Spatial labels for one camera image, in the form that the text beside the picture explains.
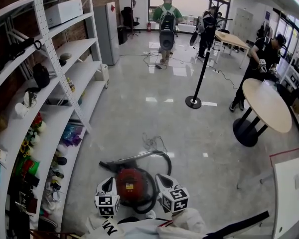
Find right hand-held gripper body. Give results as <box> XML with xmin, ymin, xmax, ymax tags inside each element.
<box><xmin>159</xmin><ymin>187</ymin><xmax>190</xmax><ymax>213</ymax></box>

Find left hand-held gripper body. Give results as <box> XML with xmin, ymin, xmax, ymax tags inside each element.
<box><xmin>94</xmin><ymin>195</ymin><xmax>121</xmax><ymax>218</ymax></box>

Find red vacuum cleaner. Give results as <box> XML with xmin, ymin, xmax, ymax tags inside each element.
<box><xmin>99</xmin><ymin>150</ymin><xmax>172</xmax><ymax>214</ymax></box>

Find person's left forearm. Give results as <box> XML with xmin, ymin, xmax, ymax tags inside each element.
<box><xmin>82</xmin><ymin>214</ymin><xmax>125</xmax><ymax>239</ymax></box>

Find person's right forearm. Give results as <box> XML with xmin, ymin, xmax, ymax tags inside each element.
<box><xmin>156</xmin><ymin>207</ymin><xmax>206</xmax><ymax>239</ymax></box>

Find person's left leg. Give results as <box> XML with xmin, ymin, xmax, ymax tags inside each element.
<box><xmin>117</xmin><ymin>216</ymin><xmax>140</xmax><ymax>225</ymax></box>

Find person's white jacket torso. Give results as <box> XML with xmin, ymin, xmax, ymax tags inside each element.
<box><xmin>117</xmin><ymin>218</ymin><xmax>172</xmax><ymax>239</ymax></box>

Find striped slip-on shoe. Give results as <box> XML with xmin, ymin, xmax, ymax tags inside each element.
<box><xmin>38</xmin><ymin>215</ymin><xmax>58</xmax><ymax>230</ymax></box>

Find purple and blue bags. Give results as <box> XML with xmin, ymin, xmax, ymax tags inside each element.
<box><xmin>60</xmin><ymin>123</ymin><xmax>83</xmax><ymax>147</ymax></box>

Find green snack packet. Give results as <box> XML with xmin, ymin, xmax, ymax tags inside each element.
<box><xmin>14</xmin><ymin>157</ymin><xmax>40</xmax><ymax>178</ymax></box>

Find artificial flower bouquet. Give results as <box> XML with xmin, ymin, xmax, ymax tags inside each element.
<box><xmin>19</xmin><ymin>112</ymin><xmax>47</xmax><ymax>159</ymax></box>

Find white metal shelving unit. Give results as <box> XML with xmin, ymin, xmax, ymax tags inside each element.
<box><xmin>0</xmin><ymin>0</ymin><xmax>109</xmax><ymax>239</ymax></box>

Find white rectangular desk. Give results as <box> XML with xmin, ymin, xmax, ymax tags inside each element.
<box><xmin>236</xmin><ymin>157</ymin><xmax>299</xmax><ymax>239</ymax></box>

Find black coat stand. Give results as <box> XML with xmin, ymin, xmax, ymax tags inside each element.
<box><xmin>185</xmin><ymin>0</ymin><xmax>234</xmax><ymax>109</ymax></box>

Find white figurine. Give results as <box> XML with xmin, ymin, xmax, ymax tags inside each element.
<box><xmin>14</xmin><ymin>91</ymin><xmax>37</xmax><ymax>119</ymax></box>

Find round wooden table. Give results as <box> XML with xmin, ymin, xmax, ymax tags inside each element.
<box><xmin>233</xmin><ymin>78</ymin><xmax>293</xmax><ymax>148</ymax></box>

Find black round bag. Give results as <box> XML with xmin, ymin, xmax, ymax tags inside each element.
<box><xmin>32</xmin><ymin>63</ymin><xmax>50</xmax><ymax>89</ymax></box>

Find dark round device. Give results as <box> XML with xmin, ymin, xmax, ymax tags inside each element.
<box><xmin>189</xmin><ymin>30</ymin><xmax>200</xmax><ymax>47</ymax></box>

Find black backpack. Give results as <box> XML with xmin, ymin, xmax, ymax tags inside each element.
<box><xmin>159</xmin><ymin>11</ymin><xmax>177</xmax><ymax>51</ymax></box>

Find black bin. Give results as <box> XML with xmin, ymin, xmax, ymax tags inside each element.
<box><xmin>117</xmin><ymin>26</ymin><xmax>128</xmax><ymax>45</ymax></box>

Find grey refrigerator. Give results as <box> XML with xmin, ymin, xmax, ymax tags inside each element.
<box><xmin>93</xmin><ymin>1</ymin><xmax>120</xmax><ymax>66</ymax></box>

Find rectangular wooden table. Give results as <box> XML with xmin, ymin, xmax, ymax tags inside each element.
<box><xmin>214</xmin><ymin>30</ymin><xmax>251</xmax><ymax>69</ymax></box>

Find long black bag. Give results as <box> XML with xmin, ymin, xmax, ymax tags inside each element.
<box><xmin>0</xmin><ymin>37</ymin><xmax>42</xmax><ymax>84</ymax></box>

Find black office chair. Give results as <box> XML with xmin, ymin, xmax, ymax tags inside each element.
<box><xmin>121</xmin><ymin>6</ymin><xmax>141</xmax><ymax>33</ymax></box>

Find thin dark coat stand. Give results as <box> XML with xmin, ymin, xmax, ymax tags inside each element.
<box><xmin>128</xmin><ymin>0</ymin><xmax>138</xmax><ymax>38</ymax></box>

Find white locker cabinet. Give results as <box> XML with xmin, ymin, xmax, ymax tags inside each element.
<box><xmin>235</xmin><ymin>7</ymin><xmax>254</xmax><ymax>42</ymax></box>

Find white cardboard box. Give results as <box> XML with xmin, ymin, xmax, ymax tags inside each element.
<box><xmin>44</xmin><ymin>0</ymin><xmax>84</xmax><ymax>28</ymax></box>

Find glass door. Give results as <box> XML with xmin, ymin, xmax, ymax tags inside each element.
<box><xmin>274</xmin><ymin>11</ymin><xmax>299</xmax><ymax>47</ymax></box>

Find grey power cable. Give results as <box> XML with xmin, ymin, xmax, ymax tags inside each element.
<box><xmin>142</xmin><ymin>132</ymin><xmax>168</xmax><ymax>152</ymax></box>

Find black floor cable with adapter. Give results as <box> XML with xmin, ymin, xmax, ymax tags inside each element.
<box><xmin>143</xmin><ymin>51</ymin><xmax>185</xmax><ymax>71</ymax></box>

